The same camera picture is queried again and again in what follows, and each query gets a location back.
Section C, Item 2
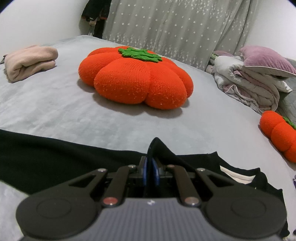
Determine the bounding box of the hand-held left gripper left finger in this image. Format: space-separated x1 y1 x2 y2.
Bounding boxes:
69 156 148 208

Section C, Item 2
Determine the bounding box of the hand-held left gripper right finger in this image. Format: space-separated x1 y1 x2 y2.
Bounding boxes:
151 159 233 208

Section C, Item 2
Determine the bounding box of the cream and black sweater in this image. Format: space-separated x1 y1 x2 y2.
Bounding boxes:
0 129 290 238

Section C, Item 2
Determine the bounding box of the large orange pumpkin cushion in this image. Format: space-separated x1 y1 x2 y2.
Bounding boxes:
78 46 194 110

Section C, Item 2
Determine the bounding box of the small orange pumpkin cushion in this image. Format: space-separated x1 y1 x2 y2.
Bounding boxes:
260 111 296 163

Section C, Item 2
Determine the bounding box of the grey starred curtain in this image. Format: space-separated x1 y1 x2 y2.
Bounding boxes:
102 0 258 71

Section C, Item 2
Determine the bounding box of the grey quilted blanket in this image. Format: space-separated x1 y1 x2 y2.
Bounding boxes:
277 58 296 116

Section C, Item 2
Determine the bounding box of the purple pillow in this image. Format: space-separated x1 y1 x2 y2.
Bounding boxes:
239 45 296 78

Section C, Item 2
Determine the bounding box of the pink folded garment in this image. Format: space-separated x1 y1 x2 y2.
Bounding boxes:
5 45 59 83

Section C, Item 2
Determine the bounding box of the black hanging garment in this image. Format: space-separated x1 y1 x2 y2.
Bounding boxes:
81 0 111 39

